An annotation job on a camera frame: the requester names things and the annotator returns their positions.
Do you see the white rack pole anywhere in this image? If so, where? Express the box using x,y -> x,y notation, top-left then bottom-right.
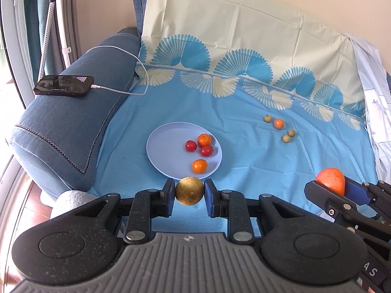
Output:
53,0 -> 74,68

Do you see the blue denim sofa armrest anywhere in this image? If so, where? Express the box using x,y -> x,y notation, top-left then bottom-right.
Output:
8,0 -> 151,195

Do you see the light blue plate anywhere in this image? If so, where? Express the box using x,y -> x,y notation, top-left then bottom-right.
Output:
146,122 -> 223,180

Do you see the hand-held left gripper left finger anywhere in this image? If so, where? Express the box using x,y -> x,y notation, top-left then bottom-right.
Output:
72,178 -> 176,245

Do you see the pale blue white cloth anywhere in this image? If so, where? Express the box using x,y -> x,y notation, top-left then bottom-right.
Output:
345,32 -> 391,179

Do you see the grey round cushion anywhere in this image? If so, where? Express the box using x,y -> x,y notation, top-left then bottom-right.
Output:
50,190 -> 98,220

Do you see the black smartphone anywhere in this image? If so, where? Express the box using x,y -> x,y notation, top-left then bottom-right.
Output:
33,75 -> 94,98

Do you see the white charging cable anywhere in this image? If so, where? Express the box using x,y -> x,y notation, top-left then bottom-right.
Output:
86,46 -> 150,96

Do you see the teal curtain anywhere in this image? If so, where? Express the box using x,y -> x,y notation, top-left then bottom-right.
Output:
23,0 -> 51,80

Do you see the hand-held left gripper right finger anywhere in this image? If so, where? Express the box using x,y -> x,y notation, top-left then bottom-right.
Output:
204,178 -> 304,245

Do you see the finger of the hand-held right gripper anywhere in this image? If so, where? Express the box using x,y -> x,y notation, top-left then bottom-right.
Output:
344,178 -> 391,209
304,180 -> 361,221

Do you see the white dotted pole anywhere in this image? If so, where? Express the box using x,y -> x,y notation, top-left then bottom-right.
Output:
39,1 -> 57,80

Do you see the blue fan-print bed sheet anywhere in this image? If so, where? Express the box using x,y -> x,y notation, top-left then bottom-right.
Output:
92,0 -> 380,239

